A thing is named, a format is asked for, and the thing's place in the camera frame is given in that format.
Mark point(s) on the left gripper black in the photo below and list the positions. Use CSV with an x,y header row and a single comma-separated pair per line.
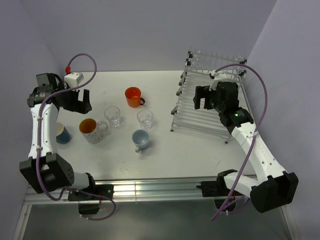
x,y
82,107

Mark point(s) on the orange plastic mug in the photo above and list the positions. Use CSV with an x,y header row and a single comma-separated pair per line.
x,y
133,97

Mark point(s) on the metal wire dish rack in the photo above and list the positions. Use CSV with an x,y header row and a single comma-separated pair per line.
x,y
198,66

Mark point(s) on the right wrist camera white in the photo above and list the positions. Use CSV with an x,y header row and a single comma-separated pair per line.
x,y
217,77

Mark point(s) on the aluminium mounting rail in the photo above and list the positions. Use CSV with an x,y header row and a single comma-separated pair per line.
x,y
135,190

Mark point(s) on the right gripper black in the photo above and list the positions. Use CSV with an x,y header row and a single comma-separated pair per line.
x,y
201,92

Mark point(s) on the light blue footed cup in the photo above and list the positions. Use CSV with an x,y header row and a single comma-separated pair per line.
x,y
140,139

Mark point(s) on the clear glass right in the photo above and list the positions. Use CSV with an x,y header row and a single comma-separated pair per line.
x,y
145,118

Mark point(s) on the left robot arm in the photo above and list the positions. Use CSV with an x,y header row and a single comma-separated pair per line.
x,y
45,168

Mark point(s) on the clear glass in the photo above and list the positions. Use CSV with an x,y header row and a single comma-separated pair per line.
x,y
145,118
113,115

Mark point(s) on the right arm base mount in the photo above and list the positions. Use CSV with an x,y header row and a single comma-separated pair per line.
x,y
216,188

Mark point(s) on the patterned white mug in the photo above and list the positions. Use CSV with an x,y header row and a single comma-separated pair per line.
x,y
93,131

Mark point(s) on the dark blue cup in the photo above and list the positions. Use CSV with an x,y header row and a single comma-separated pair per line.
x,y
62,134

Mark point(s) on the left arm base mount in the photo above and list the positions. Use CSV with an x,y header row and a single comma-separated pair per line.
x,y
95,192

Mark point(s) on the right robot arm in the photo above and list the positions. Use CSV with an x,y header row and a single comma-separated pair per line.
x,y
274,186

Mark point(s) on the clear glass left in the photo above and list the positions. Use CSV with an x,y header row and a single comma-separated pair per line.
x,y
113,115

